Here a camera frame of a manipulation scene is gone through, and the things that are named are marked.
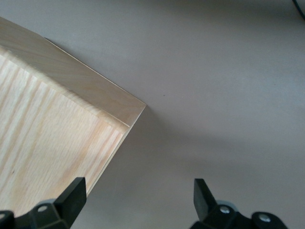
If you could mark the large table cover mat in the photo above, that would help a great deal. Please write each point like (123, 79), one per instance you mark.
(214, 95)

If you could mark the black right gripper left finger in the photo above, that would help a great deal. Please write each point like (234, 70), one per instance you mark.
(64, 205)

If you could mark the light oak wooden cabinet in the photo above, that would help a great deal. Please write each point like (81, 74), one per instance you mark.
(47, 131)

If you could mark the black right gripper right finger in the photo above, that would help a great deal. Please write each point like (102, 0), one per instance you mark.
(209, 212)

